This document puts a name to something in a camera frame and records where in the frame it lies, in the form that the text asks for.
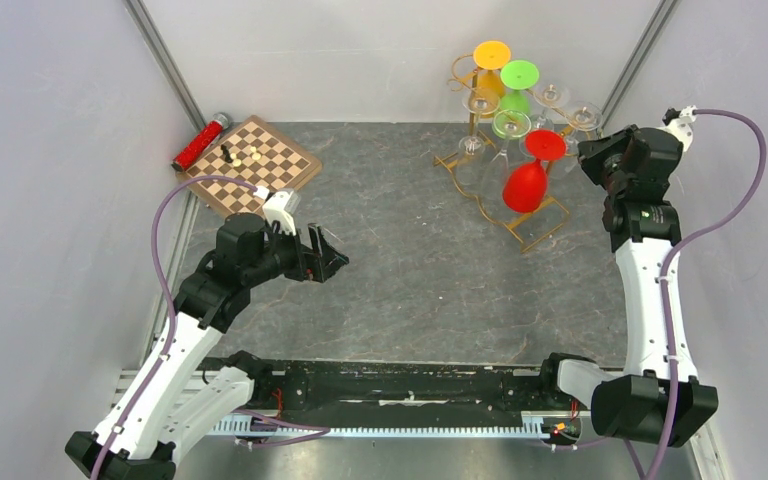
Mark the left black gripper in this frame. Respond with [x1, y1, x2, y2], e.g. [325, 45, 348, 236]
[244, 219, 349, 287]

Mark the clear green-rimmed wine glass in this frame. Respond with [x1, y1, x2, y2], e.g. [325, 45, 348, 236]
[479, 109, 532, 207]

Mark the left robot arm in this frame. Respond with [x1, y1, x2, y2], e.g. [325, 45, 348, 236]
[65, 213, 349, 479]

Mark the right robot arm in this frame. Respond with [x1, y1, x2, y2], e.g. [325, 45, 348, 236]
[537, 120, 719, 448]

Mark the red wine glass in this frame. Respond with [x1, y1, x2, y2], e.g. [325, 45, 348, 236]
[502, 129, 566, 214]

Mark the clear back wine glass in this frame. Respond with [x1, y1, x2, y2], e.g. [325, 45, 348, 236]
[531, 80, 570, 131]

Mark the green wine glass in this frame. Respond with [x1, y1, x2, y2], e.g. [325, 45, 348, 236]
[491, 60, 540, 139]

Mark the orange wine glass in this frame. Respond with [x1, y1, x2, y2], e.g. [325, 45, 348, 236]
[469, 40, 511, 100]

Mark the wooden chessboard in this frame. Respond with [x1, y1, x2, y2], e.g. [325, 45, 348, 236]
[176, 115, 323, 218]

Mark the black chess piece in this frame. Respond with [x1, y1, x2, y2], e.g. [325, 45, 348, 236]
[220, 145, 233, 163]

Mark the red glitter tube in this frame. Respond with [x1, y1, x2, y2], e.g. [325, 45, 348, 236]
[170, 112, 231, 172]

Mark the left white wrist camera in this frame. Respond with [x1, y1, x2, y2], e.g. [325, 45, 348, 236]
[262, 189, 300, 236]

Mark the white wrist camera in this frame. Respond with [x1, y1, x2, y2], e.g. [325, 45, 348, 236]
[262, 189, 300, 236]
[661, 105, 697, 153]

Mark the gold wire glass rack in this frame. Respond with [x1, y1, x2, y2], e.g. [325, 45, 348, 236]
[433, 41, 603, 252]

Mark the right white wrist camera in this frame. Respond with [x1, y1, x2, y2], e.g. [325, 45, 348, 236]
[661, 105, 697, 153]

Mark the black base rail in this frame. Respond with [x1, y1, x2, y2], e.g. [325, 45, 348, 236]
[219, 360, 588, 445]

